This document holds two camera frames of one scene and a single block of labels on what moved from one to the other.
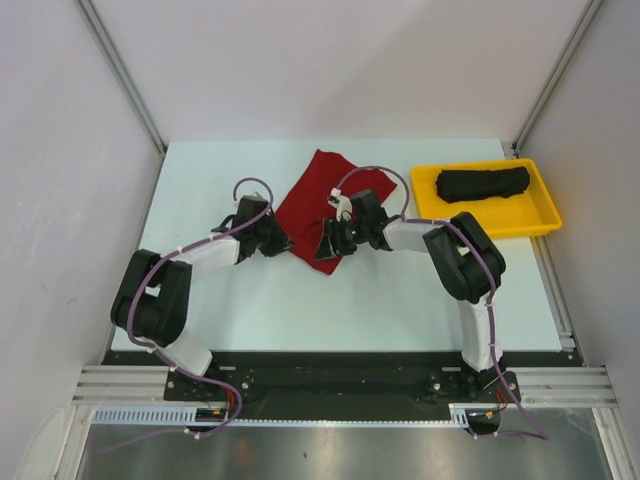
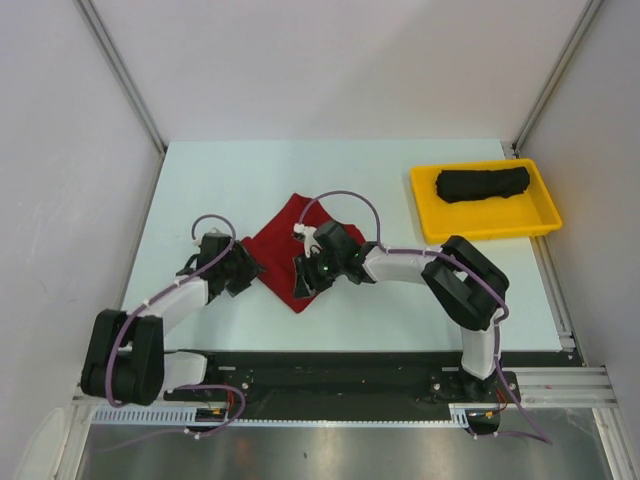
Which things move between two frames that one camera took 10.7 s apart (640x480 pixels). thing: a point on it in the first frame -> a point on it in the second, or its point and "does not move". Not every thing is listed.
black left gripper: [281, 242] -> [249, 268]
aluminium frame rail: [540, 387] does not move
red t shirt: [309, 204] -> [274, 248]
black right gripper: [333, 237] -> [306, 268]
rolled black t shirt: [454, 185] does not move
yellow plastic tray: [530, 210] does not move
